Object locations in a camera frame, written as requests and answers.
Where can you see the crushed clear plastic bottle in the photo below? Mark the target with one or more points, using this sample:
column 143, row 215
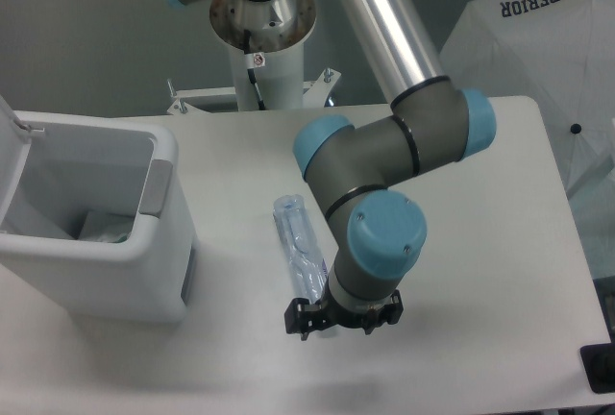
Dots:
column 306, row 264

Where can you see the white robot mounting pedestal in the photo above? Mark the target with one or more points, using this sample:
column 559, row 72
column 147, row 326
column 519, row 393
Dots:
column 266, row 69

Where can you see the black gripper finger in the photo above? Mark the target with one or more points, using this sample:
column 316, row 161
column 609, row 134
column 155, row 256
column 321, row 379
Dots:
column 303, row 318
column 389, row 313

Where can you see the black device at table edge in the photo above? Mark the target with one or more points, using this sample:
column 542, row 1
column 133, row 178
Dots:
column 598, row 363

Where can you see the white plastic wrapper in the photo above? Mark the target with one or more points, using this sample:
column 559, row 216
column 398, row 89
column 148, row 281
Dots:
column 106, row 227

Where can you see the white metal base frame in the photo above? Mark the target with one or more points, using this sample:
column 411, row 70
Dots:
column 331, row 88

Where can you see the white umbrella with navy lettering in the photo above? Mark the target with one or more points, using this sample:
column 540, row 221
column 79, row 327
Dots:
column 560, row 53

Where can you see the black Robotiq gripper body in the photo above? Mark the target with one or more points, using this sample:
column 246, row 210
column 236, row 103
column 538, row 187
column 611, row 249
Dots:
column 342, row 316

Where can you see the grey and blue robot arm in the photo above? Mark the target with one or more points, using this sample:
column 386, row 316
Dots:
column 352, row 172

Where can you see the white plastic trash can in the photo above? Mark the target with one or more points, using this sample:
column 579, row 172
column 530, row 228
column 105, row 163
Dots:
column 55, row 169

